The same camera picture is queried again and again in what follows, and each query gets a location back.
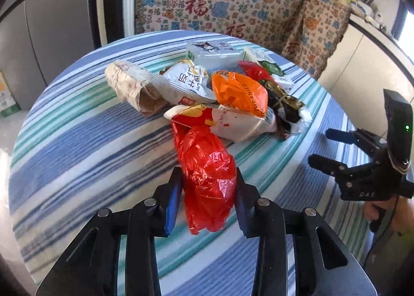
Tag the clear cartoon lid plastic container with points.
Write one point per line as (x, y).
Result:
(213, 56)

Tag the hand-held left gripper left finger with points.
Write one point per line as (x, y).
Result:
(173, 205)

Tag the floral paper bag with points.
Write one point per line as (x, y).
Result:
(129, 82)

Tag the white kitchen counter cabinet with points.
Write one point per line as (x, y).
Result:
(362, 63)

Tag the person's right hand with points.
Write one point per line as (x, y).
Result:
(376, 213)

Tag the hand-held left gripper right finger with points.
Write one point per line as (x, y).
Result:
(242, 208)

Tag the small printed blanket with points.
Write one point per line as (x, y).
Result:
(317, 34)

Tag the white bowl stack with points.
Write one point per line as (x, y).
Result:
(360, 8)

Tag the white red-yellow print paper bag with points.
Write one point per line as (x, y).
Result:
(239, 127)

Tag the grey refrigerator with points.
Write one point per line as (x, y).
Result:
(48, 24)

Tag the window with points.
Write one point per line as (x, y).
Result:
(404, 30)

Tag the orange plastic bag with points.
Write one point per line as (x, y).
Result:
(239, 92)

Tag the dark crumpled wrapper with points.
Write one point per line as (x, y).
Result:
(286, 105)

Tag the red plastic bag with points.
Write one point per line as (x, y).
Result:
(203, 179)

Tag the white foil snack packet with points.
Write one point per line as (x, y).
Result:
(184, 84)

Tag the red snack packet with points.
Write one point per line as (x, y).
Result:
(255, 72)

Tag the green white cardboard box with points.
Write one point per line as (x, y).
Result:
(8, 95)

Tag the green snack packet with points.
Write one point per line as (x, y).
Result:
(273, 68)

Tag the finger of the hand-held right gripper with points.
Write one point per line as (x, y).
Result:
(326, 165)
(339, 136)

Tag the striped tablecloth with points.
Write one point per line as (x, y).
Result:
(81, 153)

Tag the small white wrapper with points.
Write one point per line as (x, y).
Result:
(284, 82)

